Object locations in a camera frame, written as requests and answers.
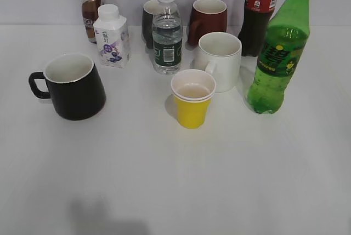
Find cola bottle red label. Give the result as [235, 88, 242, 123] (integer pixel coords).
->
[238, 0, 277, 57]

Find dark green ceramic mug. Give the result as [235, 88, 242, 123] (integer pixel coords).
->
[141, 0, 158, 49]

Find clear water bottle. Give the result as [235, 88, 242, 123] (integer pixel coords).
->
[152, 0, 183, 75]

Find white ceramic mug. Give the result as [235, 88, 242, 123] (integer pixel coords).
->
[192, 32, 242, 93]

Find dark red ceramic mug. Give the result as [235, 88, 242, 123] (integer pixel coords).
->
[188, 0, 228, 47]

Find green soda bottle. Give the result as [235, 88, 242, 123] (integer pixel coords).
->
[246, 0, 310, 114]

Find black ceramic mug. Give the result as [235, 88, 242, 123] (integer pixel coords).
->
[29, 53, 106, 121]

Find white blueberry milk carton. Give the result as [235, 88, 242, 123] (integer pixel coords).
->
[93, 4, 131, 68]

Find yellow paper cup stack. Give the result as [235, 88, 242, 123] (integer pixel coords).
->
[171, 69, 216, 129]

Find brown coffee drink bottle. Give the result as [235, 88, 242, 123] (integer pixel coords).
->
[81, 0, 102, 43]

